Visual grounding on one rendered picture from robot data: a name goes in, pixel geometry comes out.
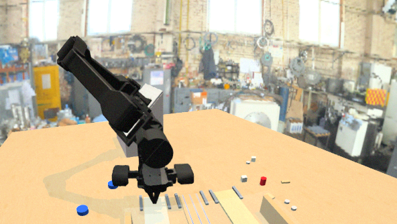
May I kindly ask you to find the white strip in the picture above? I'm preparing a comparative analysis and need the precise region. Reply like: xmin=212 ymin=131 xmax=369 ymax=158
xmin=144 ymin=197 xmax=166 ymax=207

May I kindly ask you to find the blue short cylinder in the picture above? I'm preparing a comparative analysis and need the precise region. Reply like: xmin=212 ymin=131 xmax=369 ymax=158
xmin=108 ymin=180 xmax=118 ymax=190
xmin=76 ymin=205 xmax=89 ymax=216

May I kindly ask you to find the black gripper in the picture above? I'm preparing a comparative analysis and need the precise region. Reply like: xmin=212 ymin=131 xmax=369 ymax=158
xmin=111 ymin=148 xmax=194 ymax=204

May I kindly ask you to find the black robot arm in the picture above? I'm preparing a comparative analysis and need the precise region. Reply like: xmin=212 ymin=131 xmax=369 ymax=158
xmin=57 ymin=36 xmax=177 ymax=194

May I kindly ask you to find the dark red cylinder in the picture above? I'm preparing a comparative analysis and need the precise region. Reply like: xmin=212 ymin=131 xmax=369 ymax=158
xmin=260 ymin=176 xmax=267 ymax=186

